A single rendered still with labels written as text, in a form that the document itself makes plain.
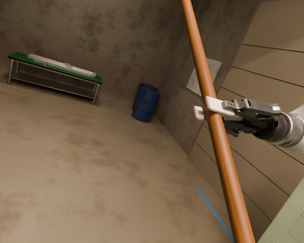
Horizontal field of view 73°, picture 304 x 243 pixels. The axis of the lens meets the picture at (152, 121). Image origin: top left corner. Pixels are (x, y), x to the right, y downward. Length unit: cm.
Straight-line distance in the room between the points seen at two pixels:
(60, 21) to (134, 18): 213
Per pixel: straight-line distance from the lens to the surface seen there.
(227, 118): 51
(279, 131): 56
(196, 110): 44
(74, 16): 680
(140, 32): 702
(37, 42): 691
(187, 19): 64
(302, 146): 66
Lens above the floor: 196
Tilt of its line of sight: 18 degrees down
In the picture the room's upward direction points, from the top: 21 degrees clockwise
